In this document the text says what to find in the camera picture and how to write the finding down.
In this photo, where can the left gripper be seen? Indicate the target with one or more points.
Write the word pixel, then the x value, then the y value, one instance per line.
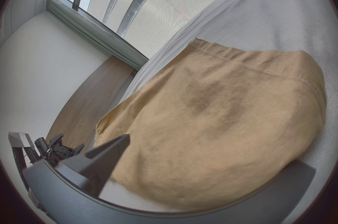
pixel 64 151

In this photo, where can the tan shorts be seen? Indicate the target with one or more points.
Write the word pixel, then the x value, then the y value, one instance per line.
pixel 211 125

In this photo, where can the bed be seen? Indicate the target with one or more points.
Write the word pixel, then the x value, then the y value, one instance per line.
pixel 264 19

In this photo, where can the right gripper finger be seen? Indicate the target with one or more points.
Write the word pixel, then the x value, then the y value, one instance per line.
pixel 105 159

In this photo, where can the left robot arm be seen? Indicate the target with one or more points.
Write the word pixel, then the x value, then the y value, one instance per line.
pixel 19 139

